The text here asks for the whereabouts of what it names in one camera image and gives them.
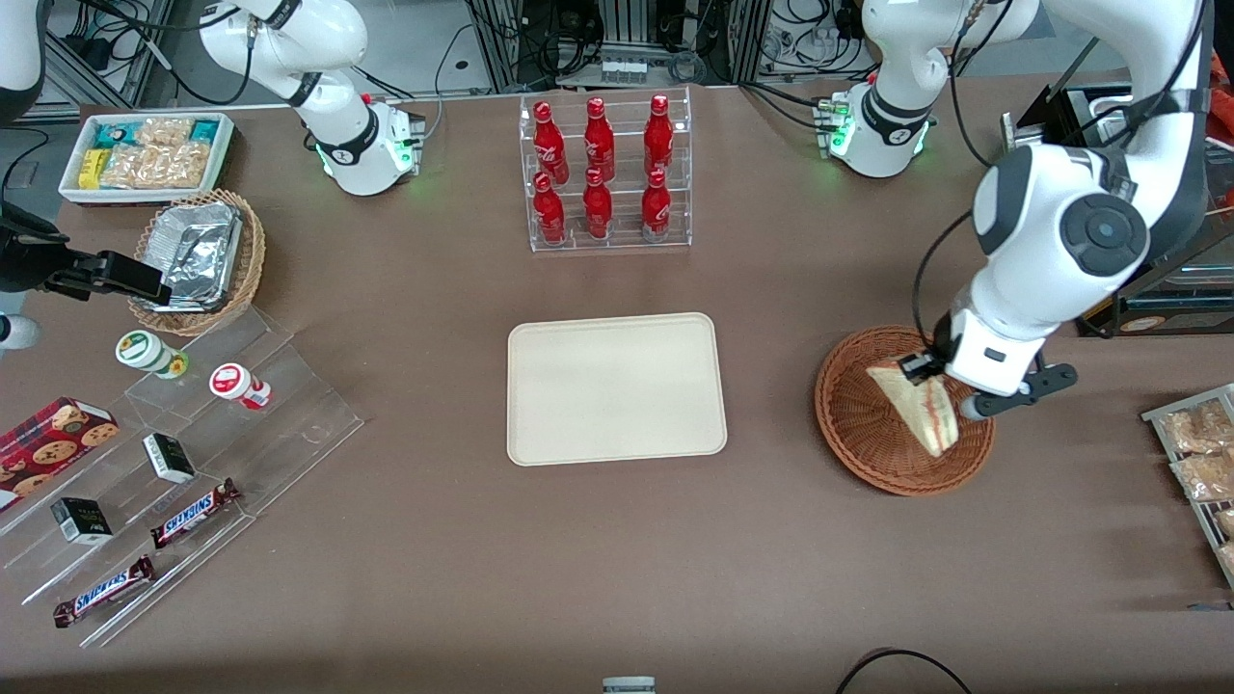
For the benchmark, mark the brown round wicker basket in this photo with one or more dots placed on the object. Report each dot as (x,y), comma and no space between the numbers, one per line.
(853,434)

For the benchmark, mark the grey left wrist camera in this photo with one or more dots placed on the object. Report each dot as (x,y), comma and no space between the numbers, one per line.
(1022,393)

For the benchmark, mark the white rectangular snack bin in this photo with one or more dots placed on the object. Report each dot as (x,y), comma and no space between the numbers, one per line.
(224,154)

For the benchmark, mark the tan wicker basket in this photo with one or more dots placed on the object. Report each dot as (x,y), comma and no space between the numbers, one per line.
(253,260)

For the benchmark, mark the large clear cracker pack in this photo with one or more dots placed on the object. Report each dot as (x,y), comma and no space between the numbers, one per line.
(159,166)

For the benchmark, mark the cream plastic tray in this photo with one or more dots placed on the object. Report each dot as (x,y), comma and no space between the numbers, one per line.
(617,390)

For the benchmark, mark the teal snack packet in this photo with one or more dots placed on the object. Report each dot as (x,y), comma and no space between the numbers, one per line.
(204,130)
(111,136)

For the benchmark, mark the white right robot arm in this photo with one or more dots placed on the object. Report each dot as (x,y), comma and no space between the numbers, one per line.
(357,145)

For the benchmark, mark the small black box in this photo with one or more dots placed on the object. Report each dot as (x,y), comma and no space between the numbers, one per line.
(169,458)
(82,520)

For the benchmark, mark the clear acrylic bottle rack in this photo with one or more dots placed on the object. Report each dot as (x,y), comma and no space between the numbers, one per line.
(622,236)

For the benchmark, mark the Snickers chocolate bar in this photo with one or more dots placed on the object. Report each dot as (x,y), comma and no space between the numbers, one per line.
(193,513)
(104,591)

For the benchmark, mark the clear pastry packet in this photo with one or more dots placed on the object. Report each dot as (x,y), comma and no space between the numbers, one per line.
(1207,476)
(1200,426)
(1228,559)
(1226,522)

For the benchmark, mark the yellow snack packet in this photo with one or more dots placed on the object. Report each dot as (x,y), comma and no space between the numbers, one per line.
(92,169)

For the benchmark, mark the small grey device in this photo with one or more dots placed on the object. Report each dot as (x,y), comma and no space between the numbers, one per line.
(629,685)

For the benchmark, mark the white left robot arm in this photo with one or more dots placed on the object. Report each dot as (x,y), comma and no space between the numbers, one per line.
(1060,231)

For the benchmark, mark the red cola bottle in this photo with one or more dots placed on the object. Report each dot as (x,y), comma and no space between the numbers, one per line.
(657,212)
(599,145)
(549,217)
(549,149)
(658,140)
(598,212)

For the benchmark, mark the clear acrylic step stand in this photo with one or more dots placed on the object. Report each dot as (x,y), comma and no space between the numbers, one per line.
(289,405)

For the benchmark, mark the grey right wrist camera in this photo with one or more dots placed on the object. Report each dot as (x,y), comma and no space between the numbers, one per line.
(14,332)

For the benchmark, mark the white power strip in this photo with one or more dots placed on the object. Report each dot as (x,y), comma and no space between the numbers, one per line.
(624,70)

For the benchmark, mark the red lid yoghurt cup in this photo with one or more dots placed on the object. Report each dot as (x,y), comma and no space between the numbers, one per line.
(231,381)

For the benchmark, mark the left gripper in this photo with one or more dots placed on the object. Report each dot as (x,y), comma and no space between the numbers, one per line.
(931,363)

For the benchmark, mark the triangle sandwich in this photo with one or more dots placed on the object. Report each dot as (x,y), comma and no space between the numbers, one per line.
(916,410)

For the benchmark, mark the red cookie box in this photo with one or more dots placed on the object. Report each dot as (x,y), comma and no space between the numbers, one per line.
(53,443)

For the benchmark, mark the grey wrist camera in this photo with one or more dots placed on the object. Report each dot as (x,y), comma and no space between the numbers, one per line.
(14,332)
(1022,393)

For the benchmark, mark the black countertop appliance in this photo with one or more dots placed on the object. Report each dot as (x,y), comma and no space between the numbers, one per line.
(1171,313)

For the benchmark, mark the aluminium foil container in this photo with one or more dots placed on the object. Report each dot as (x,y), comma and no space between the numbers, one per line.
(198,255)

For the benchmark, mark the green lid yoghurt cup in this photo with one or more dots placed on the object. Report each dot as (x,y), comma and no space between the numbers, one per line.
(143,350)

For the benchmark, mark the small clear cracker pack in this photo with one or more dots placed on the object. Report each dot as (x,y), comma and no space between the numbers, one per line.
(164,131)

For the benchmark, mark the tray of packaged crackers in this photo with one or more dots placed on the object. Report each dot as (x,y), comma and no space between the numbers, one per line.
(1157,416)

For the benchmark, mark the aluminium frame post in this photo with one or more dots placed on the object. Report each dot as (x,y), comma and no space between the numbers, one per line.
(501,43)
(749,39)

